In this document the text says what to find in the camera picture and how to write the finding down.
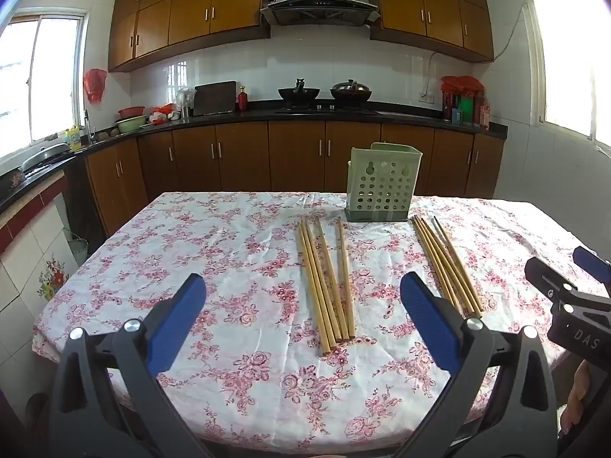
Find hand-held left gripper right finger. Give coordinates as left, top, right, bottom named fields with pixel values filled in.
left=396, top=271, right=559, bottom=458

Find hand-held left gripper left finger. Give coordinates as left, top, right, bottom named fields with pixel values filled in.
left=48, top=273, right=212, bottom=458

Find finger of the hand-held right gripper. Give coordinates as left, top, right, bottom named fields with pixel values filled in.
left=524, top=256, right=581, bottom=318
left=573, top=246, right=611, bottom=297

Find green perforated chopstick holder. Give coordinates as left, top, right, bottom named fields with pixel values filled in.
left=344, top=142, right=423, bottom=223

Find person's right hand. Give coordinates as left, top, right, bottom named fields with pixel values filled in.
left=559, top=359, right=597, bottom=438

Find red floral white tablecloth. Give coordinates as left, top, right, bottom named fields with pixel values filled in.
left=31, top=191, right=611, bottom=444

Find white waste bin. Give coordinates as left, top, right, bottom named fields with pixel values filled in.
left=64, top=229, right=91, bottom=268

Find wooden lower cabinets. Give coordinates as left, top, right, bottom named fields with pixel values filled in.
left=64, top=121, right=507, bottom=237

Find group of condiment bottles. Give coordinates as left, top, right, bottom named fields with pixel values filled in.
left=441, top=90, right=492, bottom=129

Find sliding glass window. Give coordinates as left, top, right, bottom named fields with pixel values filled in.
left=0, top=10, right=91, bottom=160
left=525, top=0, right=611, bottom=148

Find green basin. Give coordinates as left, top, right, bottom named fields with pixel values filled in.
left=115, top=114, right=149, bottom=134

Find red plastic bag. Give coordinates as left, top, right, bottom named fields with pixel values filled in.
left=83, top=68, right=108, bottom=103
left=440, top=75, right=485, bottom=98

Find grey pan with lid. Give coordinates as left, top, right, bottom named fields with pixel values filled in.
left=21, top=143, right=72, bottom=173

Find clear glass jars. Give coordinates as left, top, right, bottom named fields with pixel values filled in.
left=176, top=88, right=196, bottom=120

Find black kitchen countertop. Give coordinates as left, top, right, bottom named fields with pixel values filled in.
left=0, top=100, right=509, bottom=201

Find dark cutting board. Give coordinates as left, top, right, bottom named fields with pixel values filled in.
left=193, top=81, right=238, bottom=116

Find black gas stove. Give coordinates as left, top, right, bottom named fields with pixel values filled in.
left=274, top=104, right=380, bottom=116

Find black pot with lid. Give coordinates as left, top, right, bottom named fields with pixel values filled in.
left=329, top=79, right=372, bottom=106

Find black wok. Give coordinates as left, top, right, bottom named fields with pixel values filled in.
left=278, top=79, right=322, bottom=108

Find wooden upper cabinet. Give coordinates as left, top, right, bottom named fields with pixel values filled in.
left=108, top=0, right=272, bottom=73
left=370, top=0, right=495, bottom=64

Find flower print wall tile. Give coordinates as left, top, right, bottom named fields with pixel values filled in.
left=38, top=258, right=70, bottom=301

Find white wall cable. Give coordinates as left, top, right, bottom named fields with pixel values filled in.
left=424, top=50, right=447, bottom=96

